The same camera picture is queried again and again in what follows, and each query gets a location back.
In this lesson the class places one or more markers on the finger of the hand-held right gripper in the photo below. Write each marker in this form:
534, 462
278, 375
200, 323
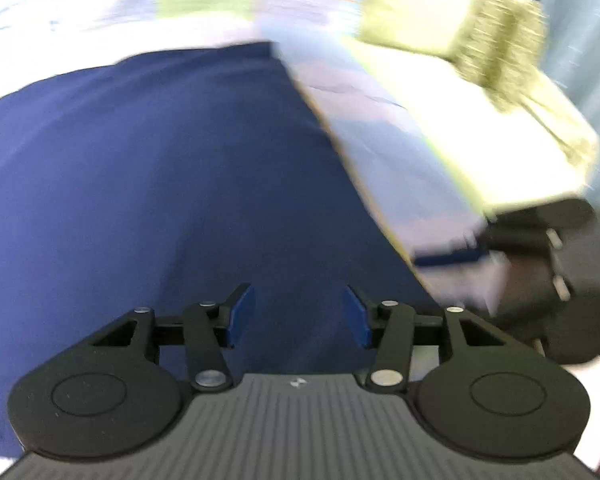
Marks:
450, 258

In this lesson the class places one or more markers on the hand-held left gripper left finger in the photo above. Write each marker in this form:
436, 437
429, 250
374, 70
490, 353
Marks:
240, 315

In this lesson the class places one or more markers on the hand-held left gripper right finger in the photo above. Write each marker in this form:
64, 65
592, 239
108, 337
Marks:
357, 315

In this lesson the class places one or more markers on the navy blue cloth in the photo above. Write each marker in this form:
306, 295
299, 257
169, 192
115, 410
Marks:
170, 200

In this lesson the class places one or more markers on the sofa with pale green cover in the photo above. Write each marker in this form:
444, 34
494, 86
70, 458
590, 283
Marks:
520, 160

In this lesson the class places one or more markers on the checkered blue green sheet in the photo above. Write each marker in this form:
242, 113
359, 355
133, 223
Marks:
380, 150

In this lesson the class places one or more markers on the olive textured cloth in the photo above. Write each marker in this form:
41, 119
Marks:
500, 45

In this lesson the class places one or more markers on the light blue curtain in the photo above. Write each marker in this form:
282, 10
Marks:
580, 35

